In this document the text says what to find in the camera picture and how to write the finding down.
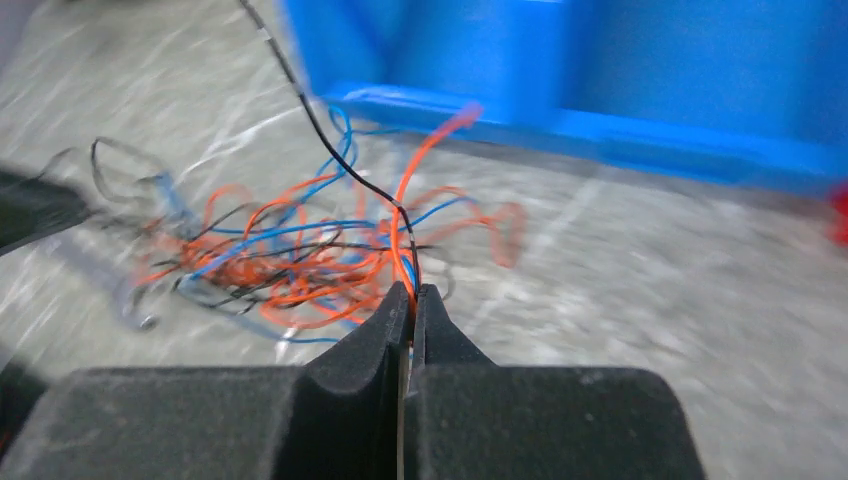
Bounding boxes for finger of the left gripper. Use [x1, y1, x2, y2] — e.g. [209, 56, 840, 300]
[1, 168, 90, 255]

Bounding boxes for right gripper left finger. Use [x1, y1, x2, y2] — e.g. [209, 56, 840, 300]
[1, 285, 410, 479]

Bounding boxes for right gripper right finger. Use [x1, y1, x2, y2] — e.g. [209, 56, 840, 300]
[404, 285, 706, 479]

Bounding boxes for orange blue wires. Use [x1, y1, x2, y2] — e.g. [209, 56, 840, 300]
[86, 102, 528, 346]

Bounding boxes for red plastic bin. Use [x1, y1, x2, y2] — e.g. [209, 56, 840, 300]
[830, 184, 848, 247]

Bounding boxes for blue double plastic bin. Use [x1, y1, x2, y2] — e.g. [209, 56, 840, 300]
[278, 0, 847, 196]

